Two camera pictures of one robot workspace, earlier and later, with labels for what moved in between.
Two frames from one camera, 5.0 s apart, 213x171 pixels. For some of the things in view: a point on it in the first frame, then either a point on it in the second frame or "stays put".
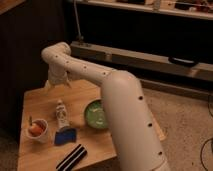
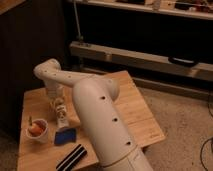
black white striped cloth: x=72 y=159 stays put
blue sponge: x=66 y=135 stays put
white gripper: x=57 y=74 -> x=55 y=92
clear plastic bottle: x=61 y=115 stays put
